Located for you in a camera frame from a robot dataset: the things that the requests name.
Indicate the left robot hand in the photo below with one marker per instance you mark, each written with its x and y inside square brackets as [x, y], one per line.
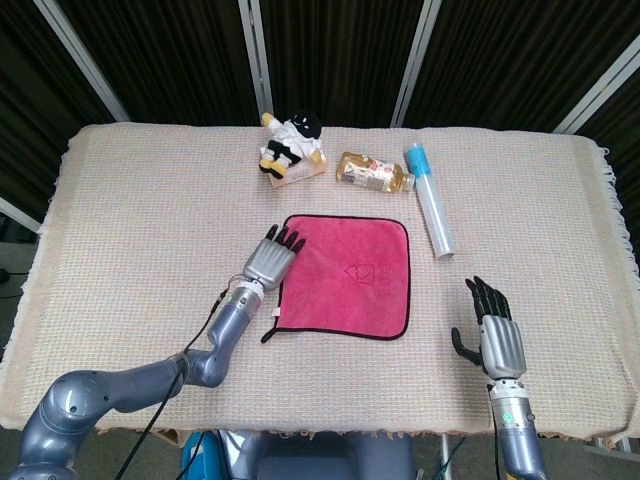
[267, 260]

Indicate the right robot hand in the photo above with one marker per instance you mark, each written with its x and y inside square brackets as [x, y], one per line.
[502, 350]

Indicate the pink cloth with black trim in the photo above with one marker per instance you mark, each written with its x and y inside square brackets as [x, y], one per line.
[350, 280]

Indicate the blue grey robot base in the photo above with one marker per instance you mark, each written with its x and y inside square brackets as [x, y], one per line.
[325, 457]

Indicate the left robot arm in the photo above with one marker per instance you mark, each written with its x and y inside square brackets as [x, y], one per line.
[75, 400]

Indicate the pink tissue box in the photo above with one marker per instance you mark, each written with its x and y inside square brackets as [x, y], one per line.
[305, 172]

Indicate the thin white pole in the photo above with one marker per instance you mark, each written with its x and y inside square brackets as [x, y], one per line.
[443, 460]

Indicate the black white yellow plush doll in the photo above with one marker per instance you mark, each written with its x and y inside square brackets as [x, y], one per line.
[295, 137]

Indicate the amber liquid plastic bottle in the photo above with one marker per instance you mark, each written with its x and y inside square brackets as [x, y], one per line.
[370, 172]

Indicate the beige woven tablecloth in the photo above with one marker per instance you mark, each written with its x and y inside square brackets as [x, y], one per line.
[125, 200]

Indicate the blue plastic cover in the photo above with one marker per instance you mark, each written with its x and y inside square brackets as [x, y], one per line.
[192, 462]

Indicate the dark pleated curtain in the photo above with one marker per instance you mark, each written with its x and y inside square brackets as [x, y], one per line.
[175, 60]

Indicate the white metal frame post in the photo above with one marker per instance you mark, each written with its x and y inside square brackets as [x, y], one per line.
[595, 95]
[415, 65]
[17, 212]
[256, 55]
[85, 60]

